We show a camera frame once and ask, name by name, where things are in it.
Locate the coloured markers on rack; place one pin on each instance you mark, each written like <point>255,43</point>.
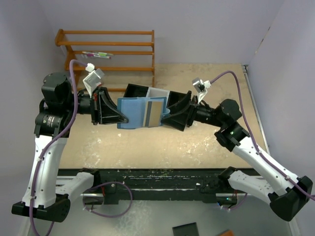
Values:
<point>98,55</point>

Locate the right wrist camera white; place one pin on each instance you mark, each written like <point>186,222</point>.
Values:
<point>201,88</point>

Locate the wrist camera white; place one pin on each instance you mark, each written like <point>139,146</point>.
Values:
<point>201,88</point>
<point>93,79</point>

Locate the orange card holder on floor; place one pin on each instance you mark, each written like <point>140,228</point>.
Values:
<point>226,233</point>

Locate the gold striped card in holder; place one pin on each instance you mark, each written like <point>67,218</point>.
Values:
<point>152,114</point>

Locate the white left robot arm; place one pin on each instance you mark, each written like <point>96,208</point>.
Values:
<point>57,111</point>

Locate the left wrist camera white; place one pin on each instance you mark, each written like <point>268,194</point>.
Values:
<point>93,79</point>

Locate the orange wooden rack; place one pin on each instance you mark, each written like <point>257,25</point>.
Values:
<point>74,48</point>

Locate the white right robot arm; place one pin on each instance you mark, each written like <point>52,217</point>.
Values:
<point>285,192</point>

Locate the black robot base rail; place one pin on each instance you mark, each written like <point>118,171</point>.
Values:
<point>159,185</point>

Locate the blue leather card holder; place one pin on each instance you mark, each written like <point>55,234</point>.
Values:
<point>134,109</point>

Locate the black card holder on floor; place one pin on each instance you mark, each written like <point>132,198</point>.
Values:
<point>190,229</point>

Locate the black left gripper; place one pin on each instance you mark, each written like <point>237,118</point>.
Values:
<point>95,105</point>

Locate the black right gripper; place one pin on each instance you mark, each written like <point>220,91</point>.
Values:
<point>192,111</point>

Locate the three-compartment sorting tray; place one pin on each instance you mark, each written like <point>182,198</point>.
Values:
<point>152,92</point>

